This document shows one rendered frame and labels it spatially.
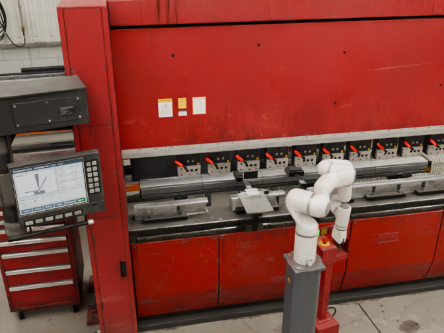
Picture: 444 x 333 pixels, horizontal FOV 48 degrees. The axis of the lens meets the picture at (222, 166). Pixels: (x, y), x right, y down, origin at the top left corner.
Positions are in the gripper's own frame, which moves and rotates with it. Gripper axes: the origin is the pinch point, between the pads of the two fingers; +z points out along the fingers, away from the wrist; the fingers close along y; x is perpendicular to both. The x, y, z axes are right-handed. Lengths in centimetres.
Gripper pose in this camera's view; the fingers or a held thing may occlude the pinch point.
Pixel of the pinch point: (337, 245)
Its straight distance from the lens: 349.0
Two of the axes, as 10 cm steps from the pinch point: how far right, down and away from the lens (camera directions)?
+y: 3.8, 4.7, -7.9
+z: -0.3, 8.7, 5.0
